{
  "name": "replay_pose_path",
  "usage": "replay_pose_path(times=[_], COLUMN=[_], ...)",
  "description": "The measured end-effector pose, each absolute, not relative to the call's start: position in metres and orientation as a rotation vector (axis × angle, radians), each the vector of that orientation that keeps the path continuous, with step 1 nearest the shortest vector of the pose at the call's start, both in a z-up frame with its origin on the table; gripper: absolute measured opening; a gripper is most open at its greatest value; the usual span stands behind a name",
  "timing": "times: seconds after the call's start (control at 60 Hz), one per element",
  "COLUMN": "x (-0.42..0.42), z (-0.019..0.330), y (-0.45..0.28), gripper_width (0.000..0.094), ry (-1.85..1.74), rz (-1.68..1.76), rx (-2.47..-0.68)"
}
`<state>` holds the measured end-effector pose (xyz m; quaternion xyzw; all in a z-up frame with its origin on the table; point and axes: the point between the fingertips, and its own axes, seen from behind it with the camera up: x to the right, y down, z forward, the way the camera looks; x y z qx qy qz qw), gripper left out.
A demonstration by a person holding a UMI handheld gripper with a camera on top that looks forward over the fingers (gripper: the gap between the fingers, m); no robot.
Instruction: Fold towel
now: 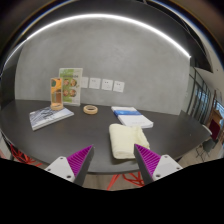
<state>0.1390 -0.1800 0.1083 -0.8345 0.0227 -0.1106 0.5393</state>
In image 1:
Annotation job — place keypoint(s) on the beige tape roll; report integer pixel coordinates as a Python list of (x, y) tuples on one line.
[(90, 109)]

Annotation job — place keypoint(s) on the white wall socket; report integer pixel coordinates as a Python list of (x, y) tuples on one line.
[(94, 83), (107, 84), (118, 86), (84, 82)]

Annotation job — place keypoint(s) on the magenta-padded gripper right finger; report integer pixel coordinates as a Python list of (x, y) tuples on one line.
[(158, 166)]

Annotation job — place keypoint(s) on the red metal chair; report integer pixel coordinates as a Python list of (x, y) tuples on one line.
[(23, 156), (131, 179)]

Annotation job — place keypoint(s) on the dark chair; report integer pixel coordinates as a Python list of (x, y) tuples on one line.
[(206, 146)]

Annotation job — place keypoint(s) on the white and blue book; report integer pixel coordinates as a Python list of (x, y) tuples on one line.
[(133, 117)]

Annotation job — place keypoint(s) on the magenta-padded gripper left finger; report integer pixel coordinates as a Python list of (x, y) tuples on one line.
[(68, 166)]

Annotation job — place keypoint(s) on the black framed glass partition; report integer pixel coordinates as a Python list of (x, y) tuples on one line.
[(200, 96)]

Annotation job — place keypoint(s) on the green menu sign stand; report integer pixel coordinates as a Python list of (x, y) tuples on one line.
[(71, 86)]

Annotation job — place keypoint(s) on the grey printed book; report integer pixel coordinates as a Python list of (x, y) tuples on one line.
[(50, 117)]

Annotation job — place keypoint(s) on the curved ceiling light strip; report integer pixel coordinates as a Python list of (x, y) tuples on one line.
[(100, 16)]

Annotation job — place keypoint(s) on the cream towel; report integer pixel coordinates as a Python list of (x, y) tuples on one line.
[(126, 140)]

